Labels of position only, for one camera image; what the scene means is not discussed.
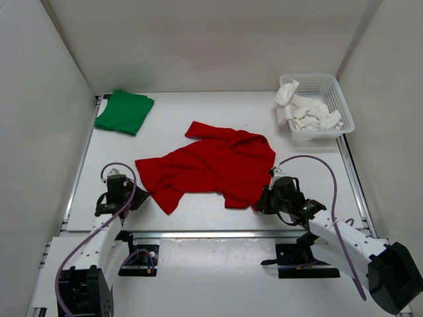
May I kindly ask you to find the red t shirt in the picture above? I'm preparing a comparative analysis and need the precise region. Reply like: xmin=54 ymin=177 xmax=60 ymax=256
xmin=135 ymin=122 xmax=276 ymax=215

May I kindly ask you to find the green t shirt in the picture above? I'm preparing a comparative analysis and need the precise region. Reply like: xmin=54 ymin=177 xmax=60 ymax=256
xmin=95 ymin=90 xmax=155 ymax=136

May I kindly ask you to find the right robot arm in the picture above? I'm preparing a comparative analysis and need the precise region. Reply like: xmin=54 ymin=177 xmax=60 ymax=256
xmin=255 ymin=176 xmax=422 ymax=315

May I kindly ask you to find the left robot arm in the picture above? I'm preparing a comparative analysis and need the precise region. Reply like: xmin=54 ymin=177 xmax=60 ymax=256
xmin=55 ymin=170 xmax=155 ymax=316

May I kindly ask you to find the white t shirt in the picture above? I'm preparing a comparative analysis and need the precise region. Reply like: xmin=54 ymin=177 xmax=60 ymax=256
xmin=275 ymin=79 xmax=344 ymax=131

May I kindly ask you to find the white plastic basket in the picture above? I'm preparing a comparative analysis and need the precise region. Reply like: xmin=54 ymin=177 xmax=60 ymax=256
xmin=274 ymin=73 xmax=355 ymax=143

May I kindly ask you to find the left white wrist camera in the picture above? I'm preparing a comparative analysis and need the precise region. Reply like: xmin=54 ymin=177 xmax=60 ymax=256
xmin=107 ymin=168 xmax=120 ymax=178

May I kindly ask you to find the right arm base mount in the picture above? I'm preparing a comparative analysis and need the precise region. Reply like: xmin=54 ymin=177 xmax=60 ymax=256
xmin=276 ymin=243 xmax=340 ymax=279

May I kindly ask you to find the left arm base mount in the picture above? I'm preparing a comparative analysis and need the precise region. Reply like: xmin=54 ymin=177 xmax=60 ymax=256
xmin=115 ymin=230 xmax=159 ymax=277

